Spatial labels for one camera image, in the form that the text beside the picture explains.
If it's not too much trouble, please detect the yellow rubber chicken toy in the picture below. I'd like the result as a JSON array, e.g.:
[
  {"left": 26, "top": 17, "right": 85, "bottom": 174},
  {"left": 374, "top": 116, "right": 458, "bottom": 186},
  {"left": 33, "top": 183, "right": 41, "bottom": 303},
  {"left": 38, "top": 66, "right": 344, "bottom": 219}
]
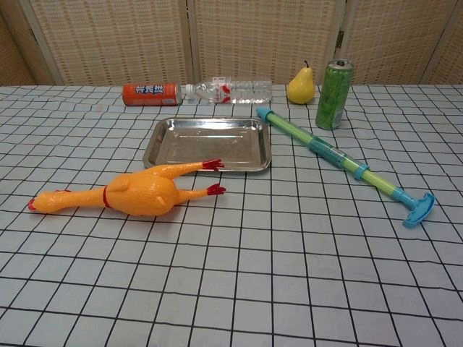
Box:
[{"left": 27, "top": 158, "right": 227, "bottom": 218}]

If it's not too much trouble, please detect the stainless steel tray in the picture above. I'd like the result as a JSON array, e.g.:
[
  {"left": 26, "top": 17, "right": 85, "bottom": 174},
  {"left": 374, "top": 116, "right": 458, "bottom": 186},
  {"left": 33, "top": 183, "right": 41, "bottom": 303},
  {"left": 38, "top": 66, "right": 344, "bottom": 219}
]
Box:
[{"left": 143, "top": 116, "right": 273, "bottom": 173}]

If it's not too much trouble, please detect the blue green water pump toy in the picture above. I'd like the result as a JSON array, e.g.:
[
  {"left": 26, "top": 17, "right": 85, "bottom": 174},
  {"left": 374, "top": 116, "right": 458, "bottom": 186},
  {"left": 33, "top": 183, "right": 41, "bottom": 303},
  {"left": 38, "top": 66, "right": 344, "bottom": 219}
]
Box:
[{"left": 255, "top": 106, "right": 436, "bottom": 229}]

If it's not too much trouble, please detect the clear plastic water bottle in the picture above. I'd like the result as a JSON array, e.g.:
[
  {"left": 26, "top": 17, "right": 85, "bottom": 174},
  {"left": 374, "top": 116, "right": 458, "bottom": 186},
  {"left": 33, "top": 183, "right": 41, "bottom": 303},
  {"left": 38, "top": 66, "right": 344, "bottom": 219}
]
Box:
[{"left": 180, "top": 76, "right": 273, "bottom": 106}]

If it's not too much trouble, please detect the grey checked tablecloth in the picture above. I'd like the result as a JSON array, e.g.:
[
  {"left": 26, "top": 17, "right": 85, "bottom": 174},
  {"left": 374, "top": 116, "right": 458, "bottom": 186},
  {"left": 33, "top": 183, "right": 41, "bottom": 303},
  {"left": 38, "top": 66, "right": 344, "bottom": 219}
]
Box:
[{"left": 0, "top": 84, "right": 463, "bottom": 347}]

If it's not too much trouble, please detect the yellow pear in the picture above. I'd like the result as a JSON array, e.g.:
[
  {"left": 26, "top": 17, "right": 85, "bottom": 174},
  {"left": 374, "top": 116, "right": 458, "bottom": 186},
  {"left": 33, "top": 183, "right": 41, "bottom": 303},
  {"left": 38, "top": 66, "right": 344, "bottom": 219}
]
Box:
[{"left": 286, "top": 59, "right": 316, "bottom": 106}]

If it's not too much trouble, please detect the orange soda can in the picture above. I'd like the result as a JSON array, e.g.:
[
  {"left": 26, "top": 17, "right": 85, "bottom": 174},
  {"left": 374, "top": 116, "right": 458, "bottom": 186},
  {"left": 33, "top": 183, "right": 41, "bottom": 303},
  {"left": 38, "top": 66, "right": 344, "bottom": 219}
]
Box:
[{"left": 122, "top": 82, "right": 184, "bottom": 108}]

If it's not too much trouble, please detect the green drink can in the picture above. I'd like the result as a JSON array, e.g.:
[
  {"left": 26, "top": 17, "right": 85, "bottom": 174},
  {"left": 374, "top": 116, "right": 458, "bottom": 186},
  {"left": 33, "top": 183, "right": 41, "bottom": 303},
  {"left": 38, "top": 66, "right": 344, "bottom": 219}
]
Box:
[{"left": 315, "top": 59, "right": 354, "bottom": 130}]

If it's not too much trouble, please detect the woven folding screen panel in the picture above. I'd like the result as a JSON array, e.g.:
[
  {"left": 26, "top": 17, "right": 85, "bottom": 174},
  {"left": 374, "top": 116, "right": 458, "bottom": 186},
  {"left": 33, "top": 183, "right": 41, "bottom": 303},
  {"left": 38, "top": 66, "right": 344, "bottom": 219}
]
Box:
[
  {"left": 0, "top": 0, "right": 55, "bottom": 87},
  {"left": 21, "top": 0, "right": 192, "bottom": 87},
  {"left": 188, "top": 0, "right": 345, "bottom": 87},
  {"left": 339, "top": 0, "right": 463, "bottom": 86}
]

